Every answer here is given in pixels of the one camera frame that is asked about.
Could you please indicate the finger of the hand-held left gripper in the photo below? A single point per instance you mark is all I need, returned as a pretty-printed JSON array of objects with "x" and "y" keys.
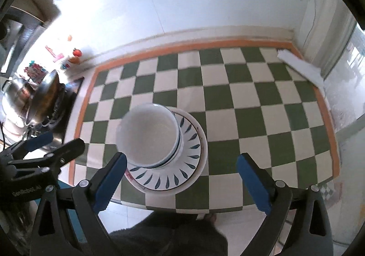
[
  {"x": 71, "y": 149},
  {"x": 40, "y": 141}
]

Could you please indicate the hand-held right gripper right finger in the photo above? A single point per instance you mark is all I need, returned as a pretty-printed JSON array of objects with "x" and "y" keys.
[{"x": 253, "y": 184}]

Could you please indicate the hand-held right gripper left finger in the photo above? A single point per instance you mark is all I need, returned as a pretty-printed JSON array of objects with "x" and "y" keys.
[{"x": 111, "y": 179}]

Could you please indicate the white floral plate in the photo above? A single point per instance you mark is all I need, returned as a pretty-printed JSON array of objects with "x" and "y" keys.
[{"x": 204, "y": 153}]

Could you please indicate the plain white bowl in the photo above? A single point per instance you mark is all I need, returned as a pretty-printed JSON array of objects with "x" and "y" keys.
[{"x": 148, "y": 133}]

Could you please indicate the blue leaf pattern plate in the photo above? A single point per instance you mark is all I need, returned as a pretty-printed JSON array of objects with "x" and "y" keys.
[{"x": 176, "y": 179}]

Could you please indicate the blue rimmed white bowl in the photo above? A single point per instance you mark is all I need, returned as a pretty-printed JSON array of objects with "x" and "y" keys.
[{"x": 180, "y": 146}]

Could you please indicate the steel wok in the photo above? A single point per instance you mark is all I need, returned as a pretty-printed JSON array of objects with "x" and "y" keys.
[{"x": 45, "y": 96}]

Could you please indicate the black stove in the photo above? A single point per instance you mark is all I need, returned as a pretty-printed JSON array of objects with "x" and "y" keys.
[{"x": 68, "y": 101}]

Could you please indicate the steel pot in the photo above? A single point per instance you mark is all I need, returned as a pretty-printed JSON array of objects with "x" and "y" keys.
[{"x": 15, "y": 99}]

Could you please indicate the person's foot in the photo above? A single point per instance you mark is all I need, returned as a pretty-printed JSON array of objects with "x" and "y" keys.
[{"x": 210, "y": 218}]

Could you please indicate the green white checkered mat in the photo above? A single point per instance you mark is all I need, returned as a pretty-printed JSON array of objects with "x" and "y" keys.
[{"x": 248, "y": 119}]

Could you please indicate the person's dark trousers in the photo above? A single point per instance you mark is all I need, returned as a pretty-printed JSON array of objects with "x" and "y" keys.
[{"x": 168, "y": 236}]

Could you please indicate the red tomato magnet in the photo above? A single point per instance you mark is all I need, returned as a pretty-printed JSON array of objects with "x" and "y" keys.
[{"x": 77, "y": 52}]

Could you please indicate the steel range hood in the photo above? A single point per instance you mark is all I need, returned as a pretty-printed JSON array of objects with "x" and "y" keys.
[{"x": 12, "y": 39}]

